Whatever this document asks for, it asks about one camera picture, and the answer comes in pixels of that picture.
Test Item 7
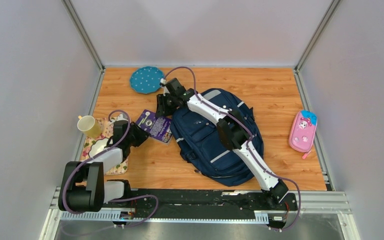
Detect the white scalloped bowl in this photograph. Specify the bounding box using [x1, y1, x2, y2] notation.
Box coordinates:
[88, 138, 109, 158]

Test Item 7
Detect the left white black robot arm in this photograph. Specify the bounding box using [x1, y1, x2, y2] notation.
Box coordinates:
[58, 120, 150, 214]

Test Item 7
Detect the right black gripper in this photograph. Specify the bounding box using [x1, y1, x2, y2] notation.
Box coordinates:
[155, 94, 178, 119]

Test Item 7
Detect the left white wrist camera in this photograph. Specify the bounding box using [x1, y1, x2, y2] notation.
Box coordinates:
[113, 113, 129, 127]

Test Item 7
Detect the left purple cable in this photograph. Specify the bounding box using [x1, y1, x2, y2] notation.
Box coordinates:
[61, 109, 160, 229]

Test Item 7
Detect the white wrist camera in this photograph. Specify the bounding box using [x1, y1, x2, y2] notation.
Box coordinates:
[113, 113, 129, 127]
[159, 78, 170, 96]

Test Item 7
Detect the floral placemat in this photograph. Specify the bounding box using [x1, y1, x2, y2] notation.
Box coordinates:
[79, 115, 128, 175]

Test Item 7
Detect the yellow mug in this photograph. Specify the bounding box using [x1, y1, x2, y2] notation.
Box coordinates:
[76, 115, 103, 139]

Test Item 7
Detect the teal polka dot plate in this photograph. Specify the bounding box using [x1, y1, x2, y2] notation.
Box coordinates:
[129, 66, 165, 94]

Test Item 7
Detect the purple cable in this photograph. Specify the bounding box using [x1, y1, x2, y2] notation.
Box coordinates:
[61, 109, 160, 229]
[160, 66, 302, 233]

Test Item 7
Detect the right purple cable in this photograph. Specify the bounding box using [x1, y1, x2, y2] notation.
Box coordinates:
[160, 66, 302, 233]

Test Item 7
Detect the navy blue backpack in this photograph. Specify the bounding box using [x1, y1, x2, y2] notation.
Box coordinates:
[170, 88, 264, 187]

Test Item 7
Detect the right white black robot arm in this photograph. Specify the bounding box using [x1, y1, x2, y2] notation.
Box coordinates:
[156, 78, 289, 210]

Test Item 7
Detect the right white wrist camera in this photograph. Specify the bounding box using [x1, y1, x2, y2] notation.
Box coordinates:
[159, 78, 170, 96]

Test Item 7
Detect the purple treehouse book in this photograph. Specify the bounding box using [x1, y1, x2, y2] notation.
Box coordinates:
[135, 109, 172, 144]

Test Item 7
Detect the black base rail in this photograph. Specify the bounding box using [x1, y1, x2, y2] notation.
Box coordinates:
[104, 188, 298, 220]

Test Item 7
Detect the pink cartoon pencil case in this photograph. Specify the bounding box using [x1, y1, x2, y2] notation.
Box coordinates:
[288, 110, 318, 159]

